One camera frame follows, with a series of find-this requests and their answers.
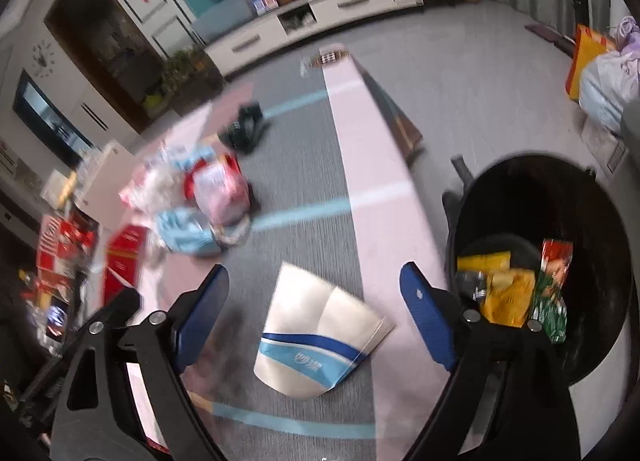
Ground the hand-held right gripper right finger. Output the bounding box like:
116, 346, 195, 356
399, 262, 584, 461

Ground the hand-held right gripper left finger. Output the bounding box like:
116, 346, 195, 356
50, 264, 231, 461

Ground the white blue paper bag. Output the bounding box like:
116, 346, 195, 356
252, 262, 397, 398

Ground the pink plastic package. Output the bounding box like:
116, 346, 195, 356
192, 155, 251, 228

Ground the black trash bin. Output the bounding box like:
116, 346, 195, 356
442, 153, 637, 391

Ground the grey crumpled wrapper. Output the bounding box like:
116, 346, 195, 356
456, 270, 493, 303

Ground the light blue plastic bag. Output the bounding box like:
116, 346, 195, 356
155, 208, 223, 257

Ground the small yellow snack packet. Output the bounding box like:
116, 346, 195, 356
456, 251, 512, 273

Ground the large yellow snack packet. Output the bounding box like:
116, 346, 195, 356
480, 268, 537, 327

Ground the flat red box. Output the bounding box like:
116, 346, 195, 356
102, 223, 148, 309

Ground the green red snack packet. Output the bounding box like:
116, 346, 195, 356
530, 238, 573, 344

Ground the pile of clear wrappers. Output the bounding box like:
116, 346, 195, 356
120, 143, 216, 214

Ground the stack of red boxes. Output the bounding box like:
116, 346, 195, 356
35, 211, 101, 302

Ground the white cardboard box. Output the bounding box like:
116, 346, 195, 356
75, 138, 143, 232

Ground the black plastic bag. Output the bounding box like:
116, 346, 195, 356
218, 102, 268, 154

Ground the dark wooden board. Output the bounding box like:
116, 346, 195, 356
365, 76, 425, 162

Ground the large potted plant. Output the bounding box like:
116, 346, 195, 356
142, 46, 223, 114

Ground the round brown floor drain cover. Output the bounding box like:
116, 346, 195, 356
310, 45, 351, 68

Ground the dark glass door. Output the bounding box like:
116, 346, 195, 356
44, 0, 168, 134

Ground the white plastic bag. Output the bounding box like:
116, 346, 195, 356
577, 51, 640, 134

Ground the grey blue storage box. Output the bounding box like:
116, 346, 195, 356
192, 0, 258, 44

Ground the orange shopping bag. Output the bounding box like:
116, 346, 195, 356
565, 23, 618, 102

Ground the white TV cabinet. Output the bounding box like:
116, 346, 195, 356
205, 0, 461, 79

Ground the purple plastic bag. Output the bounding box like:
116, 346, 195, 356
607, 16, 640, 54

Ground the black wall screen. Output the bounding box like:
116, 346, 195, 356
12, 72, 96, 169

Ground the black wall clock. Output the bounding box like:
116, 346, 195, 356
31, 38, 57, 76

